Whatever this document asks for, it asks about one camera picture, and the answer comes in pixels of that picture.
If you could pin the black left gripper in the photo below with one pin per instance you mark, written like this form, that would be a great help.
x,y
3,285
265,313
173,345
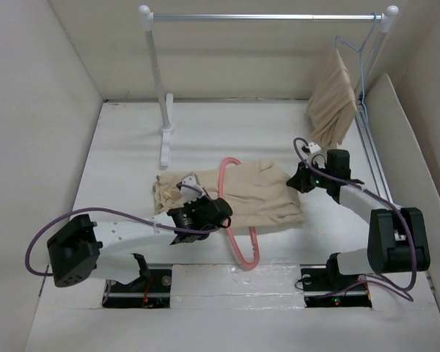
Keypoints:
x,y
190,206

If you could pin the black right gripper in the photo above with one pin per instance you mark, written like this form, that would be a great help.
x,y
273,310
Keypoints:
x,y
299,179

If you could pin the beige trousers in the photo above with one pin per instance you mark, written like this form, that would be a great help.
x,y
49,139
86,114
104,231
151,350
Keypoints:
x,y
257,193
332,106

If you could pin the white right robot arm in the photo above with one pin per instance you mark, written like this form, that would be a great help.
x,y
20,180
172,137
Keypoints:
x,y
396,241

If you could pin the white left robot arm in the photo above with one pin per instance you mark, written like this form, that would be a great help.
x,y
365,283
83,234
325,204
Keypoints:
x,y
85,249

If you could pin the beige trousers on hanger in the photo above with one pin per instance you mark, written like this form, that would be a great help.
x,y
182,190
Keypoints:
x,y
332,106

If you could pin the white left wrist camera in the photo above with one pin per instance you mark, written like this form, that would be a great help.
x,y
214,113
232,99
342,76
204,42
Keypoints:
x,y
190,188

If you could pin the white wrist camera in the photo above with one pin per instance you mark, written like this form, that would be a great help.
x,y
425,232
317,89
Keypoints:
x,y
190,188
316,156

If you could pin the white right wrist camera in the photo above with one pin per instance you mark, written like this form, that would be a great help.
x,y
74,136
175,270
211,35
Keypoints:
x,y
316,156

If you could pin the aluminium side rail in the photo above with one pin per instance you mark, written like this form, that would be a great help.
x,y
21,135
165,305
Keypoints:
x,y
379,179

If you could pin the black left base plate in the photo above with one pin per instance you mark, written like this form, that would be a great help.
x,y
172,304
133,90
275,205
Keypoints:
x,y
151,289

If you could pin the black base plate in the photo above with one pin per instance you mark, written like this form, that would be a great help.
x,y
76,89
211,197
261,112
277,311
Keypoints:
x,y
151,289
322,290

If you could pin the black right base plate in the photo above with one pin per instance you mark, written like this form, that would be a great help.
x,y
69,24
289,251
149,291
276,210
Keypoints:
x,y
322,290

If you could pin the blue wire hanger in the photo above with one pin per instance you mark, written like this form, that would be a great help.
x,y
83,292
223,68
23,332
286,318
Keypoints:
x,y
366,65

